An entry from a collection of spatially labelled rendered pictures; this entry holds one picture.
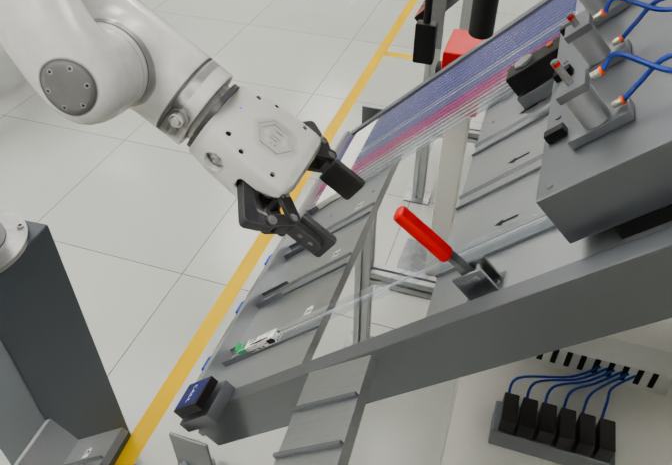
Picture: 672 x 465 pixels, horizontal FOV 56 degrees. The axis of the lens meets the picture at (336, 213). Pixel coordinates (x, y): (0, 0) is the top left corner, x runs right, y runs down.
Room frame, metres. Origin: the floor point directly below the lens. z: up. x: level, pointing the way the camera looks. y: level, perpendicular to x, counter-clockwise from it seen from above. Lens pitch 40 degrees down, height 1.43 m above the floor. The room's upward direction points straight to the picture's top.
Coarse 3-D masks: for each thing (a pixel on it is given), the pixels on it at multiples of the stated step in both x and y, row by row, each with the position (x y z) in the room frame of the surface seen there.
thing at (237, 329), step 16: (304, 208) 0.84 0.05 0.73; (288, 240) 0.76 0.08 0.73; (272, 256) 0.72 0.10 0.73; (272, 272) 0.69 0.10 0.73; (256, 288) 0.65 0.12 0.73; (240, 320) 0.59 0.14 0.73; (224, 336) 0.56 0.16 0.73; (240, 336) 0.57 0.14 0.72; (224, 352) 0.53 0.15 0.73; (208, 368) 0.50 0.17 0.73; (224, 368) 0.51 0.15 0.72
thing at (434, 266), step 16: (512, 224) 0.43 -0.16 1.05; (528, 224) 0.42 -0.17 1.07; (544, 224) 0.41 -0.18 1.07; (480, 240) 0.43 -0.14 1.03; (496, 240) 0.42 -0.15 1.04; (512, 240) 0.42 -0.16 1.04; (464, 256) 0.43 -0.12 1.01; (416, 272) 0.45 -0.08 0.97; (432, 272) 0.44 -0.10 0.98; (368, 288) 0.47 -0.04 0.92; (384, 288) 0.45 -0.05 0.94; (400, 288) 0.45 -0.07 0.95; (336, 304) 0.48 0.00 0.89; (352, 304) 0.47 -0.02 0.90; (304, 320) 0.49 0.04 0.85; (320, 320) 0.48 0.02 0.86; (288, 336) 0.49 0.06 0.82; (240, 352) 0.51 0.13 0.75
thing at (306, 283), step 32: (384, 192) 0.74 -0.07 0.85; (320, 224) 0.77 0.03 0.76; (352, 224) 0.69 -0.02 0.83; (288, 256) 0.72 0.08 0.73; (352, 256) 0.60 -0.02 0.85; (288, 288) 0.62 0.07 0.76; (320, 288) 0.56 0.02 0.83; (256, 320) 0.59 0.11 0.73; (288, 320) 0.53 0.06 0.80; (256, 352) 0.50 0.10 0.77; (288, 352) 0.46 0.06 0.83
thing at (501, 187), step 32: (512, 96) 0.74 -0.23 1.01; (512, 128) 0.64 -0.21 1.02; (544, 128) 0.59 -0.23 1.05; (480, 160) 0.62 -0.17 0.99; (512, 160) 0.57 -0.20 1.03; (480, 192) 0.54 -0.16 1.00; (512, 192) 0.50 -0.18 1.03; (480, 224) 0.48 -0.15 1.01; (512, 256) 0.40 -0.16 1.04; (544, 256) 0.37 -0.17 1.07; (576, 256) 0.35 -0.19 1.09; (448, 288) 0.41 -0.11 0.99
